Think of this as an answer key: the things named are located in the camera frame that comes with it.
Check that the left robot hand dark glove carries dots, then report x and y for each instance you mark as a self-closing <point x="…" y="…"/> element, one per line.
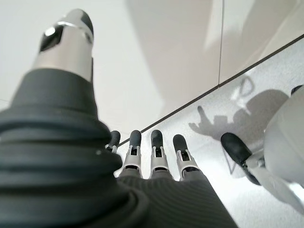
<point x="59" y="154"/>

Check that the wide white cabinet door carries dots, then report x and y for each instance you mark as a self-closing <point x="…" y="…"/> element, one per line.
<point x="142" y="47"/>

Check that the narrow white cabinet door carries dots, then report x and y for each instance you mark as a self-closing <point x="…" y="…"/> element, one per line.
<point x="256" y="28"/>

